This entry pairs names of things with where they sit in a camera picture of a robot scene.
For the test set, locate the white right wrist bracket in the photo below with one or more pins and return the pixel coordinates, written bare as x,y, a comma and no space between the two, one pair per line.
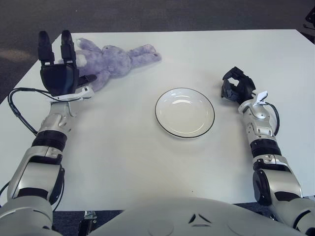
262,96

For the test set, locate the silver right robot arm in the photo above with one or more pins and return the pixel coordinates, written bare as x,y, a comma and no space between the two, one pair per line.
261,132

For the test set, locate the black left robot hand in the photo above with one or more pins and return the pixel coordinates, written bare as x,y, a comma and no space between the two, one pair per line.
57,78

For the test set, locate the black office chair base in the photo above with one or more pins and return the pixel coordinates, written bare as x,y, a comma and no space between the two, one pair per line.
311,17

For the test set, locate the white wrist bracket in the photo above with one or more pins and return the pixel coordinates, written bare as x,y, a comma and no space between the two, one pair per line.
83,93
262,96

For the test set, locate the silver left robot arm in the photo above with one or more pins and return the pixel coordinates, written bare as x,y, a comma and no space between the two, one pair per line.
49,123

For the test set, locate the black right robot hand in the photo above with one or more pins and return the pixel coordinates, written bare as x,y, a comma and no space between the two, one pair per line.
246,86

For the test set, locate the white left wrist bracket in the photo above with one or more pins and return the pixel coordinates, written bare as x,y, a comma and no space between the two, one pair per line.
83,93

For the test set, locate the purple plush bunny doll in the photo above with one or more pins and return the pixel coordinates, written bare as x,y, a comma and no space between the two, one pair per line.
115,61

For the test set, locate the metal table leg bracket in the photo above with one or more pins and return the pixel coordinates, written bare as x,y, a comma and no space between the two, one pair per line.
88,216

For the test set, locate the grey robot torso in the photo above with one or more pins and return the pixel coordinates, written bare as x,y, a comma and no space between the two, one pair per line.
172,216

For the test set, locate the white plate with black rim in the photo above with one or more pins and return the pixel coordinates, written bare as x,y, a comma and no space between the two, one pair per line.
184,114

